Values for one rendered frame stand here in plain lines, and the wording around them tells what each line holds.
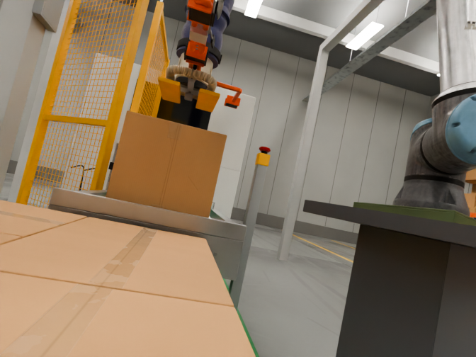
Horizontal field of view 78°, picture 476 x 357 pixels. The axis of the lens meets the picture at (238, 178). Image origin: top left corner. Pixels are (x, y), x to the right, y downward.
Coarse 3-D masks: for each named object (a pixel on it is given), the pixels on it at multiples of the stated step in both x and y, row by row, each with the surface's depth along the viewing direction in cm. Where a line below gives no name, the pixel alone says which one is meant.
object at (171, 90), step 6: (162, 78) 132; (162, 84) 137; (168, 84) 135; (174, 84) 133; (180, 84) 136; (162, 90) 146; (168, 90) 144; (174, 90) 142; (180, 90) 144; (162, 96) 159; (168, 96) 156; (174, 96) 153; (180, 96) 155; (174, 102) 165
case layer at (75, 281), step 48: (0, 240) 52; (48, 240) 59; (96, 240) 67; (144, 240) 78; (192, 240) 94; (0, 288) 34; (48, 288) 37; (96, 288) 40; (144, 288) 44; (192, 288) 49; (0, 336) 26; (48, 336) 27; (96, 336) 29; (144, 336) 31; (192, 336) 33; (240, 336) 35
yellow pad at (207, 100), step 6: (204, 90) 136; (198, 96) 144; (204, 96) 141; (210, 96) 139; (216, 96) 137; (198, 102) 154; (204, 102) 151; (210, 102) 149; (216, 102) 146; (198, 108) 168; (204, 108) 165; (210, 108) 162
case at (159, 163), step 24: (144, 120) 114; (168, 120) 115; (120, 144) 112; (144, 144) 113; (168, 144) 115; (192, 144) 116; (216, 144) 118; (120, 168) 112; (144, 168) 113; (168, 168) 114; (192, 168) 116; (216, 168) 117; (120, 192) 111; (144, 192) 113; (168, 192) 114; (192, 192) 116
